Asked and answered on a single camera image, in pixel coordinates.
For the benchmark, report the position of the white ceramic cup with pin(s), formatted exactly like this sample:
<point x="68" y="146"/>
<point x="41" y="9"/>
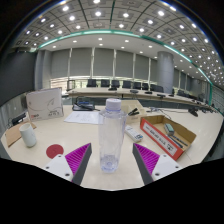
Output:
<point x="28" y="135"/>

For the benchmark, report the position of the black desk phone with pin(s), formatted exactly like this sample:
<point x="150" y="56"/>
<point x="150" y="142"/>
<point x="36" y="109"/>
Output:
<point x="83" y="104"/>

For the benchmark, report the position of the open red cardboard box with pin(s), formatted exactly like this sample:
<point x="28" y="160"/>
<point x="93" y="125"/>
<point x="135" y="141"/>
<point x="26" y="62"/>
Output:
<point x="160" y="138"/>

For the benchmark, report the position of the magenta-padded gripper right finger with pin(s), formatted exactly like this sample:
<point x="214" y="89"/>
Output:
<point x="165" y="165"/>

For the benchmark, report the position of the clear plastic water bottle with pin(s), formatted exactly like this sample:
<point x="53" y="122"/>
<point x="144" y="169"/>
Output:
<point x="111" y="133"/>

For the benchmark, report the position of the ceiling lights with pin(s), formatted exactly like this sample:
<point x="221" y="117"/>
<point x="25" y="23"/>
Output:
<point x="98" y="13"/>

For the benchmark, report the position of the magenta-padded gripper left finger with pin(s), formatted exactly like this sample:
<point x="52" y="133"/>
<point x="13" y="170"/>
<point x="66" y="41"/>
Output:
<point x="56" y="165"/>

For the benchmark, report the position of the white remote control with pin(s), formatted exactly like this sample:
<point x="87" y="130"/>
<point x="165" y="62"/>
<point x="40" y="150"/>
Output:
<point x="133" y="133"/>

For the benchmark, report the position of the row of black office chairs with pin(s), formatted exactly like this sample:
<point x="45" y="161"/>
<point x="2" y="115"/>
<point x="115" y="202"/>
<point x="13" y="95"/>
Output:
<point x="115" y="83"/>

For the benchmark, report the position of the black desk microphone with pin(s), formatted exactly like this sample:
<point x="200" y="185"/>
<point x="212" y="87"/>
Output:
<point x="193" y="112"/>

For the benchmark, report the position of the brown paper envelope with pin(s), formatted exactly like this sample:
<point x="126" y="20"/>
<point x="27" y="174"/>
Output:
<point x="12" y="134"/>

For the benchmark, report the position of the long curved conference desk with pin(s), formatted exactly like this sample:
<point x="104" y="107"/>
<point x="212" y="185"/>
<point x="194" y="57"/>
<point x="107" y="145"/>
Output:
<point x="100" y="91"/>

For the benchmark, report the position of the small open white box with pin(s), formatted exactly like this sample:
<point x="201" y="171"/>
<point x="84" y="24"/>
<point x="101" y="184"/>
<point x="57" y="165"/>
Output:
<point x="138" y="116"/>

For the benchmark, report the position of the flat round red coaster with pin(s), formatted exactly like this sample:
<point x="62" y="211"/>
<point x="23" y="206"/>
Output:
<point x="54" y="150"/>

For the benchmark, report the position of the large white cardboard box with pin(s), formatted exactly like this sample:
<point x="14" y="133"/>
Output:
<point x="45" y="105"/>

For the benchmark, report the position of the white paper sheet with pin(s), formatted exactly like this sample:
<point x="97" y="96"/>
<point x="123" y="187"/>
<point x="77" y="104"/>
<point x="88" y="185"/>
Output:
<point x="83" y="117"/>

